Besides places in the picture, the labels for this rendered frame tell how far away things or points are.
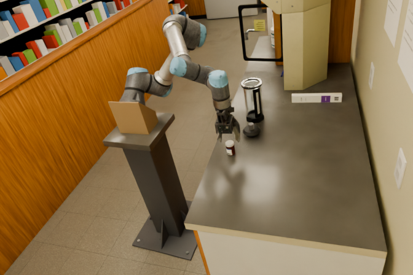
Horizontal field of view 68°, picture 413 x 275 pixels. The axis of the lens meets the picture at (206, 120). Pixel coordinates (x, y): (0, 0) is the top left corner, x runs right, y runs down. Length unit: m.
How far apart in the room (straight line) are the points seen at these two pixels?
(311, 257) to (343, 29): 1.46
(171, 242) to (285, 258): 1.26
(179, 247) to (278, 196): 1.22
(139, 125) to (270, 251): 0.97
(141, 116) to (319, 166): 0.94
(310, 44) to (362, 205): 0.96
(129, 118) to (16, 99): 1.17
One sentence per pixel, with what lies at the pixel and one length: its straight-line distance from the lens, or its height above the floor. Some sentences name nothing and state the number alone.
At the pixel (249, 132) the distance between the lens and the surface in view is 1.55.
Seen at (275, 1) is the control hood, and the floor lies 1.48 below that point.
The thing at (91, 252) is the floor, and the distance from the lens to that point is 2.62.
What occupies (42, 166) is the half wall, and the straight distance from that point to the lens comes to 2.91.
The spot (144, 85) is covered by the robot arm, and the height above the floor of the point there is 1.17.
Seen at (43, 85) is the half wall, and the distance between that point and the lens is 2.89.
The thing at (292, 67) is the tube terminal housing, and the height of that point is 1.09.
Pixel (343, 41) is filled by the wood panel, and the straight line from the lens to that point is 2.23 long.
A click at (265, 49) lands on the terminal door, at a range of 2.22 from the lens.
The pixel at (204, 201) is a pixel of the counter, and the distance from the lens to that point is 1.30.
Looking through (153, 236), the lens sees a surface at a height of 0.02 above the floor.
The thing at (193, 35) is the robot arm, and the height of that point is 1.42.
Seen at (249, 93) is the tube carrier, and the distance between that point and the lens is 1.58.
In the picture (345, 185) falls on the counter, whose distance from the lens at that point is 1.35.
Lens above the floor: 1.90
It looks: 33 degrees down
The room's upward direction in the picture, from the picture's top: 12 degrees counter-clockwise
